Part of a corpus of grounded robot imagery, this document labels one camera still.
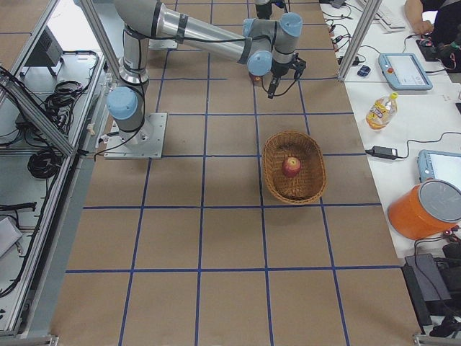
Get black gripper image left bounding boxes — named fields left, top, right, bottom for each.
left=267, top=53, right=307, bottom=99

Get red apple with yellow top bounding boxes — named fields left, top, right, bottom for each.
left=282, top=156, right=301, bottom=178

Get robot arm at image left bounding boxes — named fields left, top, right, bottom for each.
left=114, top=1, right=306, bottom=99

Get woven wicker basket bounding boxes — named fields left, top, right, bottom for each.
left=262, top=130, right=327, bottom=205

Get person's hand at desk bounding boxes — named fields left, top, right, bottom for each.
left=410, top=19, right=434, bottom=35

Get blue computer mouse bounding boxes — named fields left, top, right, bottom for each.
left=357, top=65, right=371, bottom=77

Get yellow drink bottle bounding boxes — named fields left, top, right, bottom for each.
left=365, top=92, right=398, bottom=130

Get blue teach pendant upper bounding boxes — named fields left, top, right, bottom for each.
left=378, top=53, right=433, bottom=91

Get blue teach pendant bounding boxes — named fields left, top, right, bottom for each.
left=378, top=53, right=433, bottom=91
left=417, top=150, right=461, bottom=190

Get white keyboard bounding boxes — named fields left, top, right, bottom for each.
left=375, top=1, right=406, bottom=32

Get black power brick on desk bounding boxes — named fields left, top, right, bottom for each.
left=365, top=146, right=398, bottom=160

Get blue teach pendant lower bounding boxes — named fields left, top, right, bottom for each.
left=417, top=150, right=461, bottom=190

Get orange bucket with grey lid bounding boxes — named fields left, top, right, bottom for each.
left=387, top=179, right=460, bottom=240

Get black equipment under desk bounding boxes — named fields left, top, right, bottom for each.
left=401, top=244, right=460, bottom=339

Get aluminium post near desk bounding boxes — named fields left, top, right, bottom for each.
left=338, top=0, right=382, bottom=81

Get white base plate image right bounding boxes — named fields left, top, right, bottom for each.
left=148, top=38, right=178, bottom=50

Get white base plate image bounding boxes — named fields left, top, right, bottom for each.
left=103, top=112, right=168, bottom=159
left=148, top=38, right=178, bottom=50

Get white base plate image left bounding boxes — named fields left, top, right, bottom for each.
left=103, top=112, right=168, bottom=159

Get coiled black cables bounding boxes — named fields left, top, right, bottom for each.
left=27, top=148, right=63, bottom=180

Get aluminium frame diagonal beam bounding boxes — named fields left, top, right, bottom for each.
left=1, top=67, right=76, bottom=156

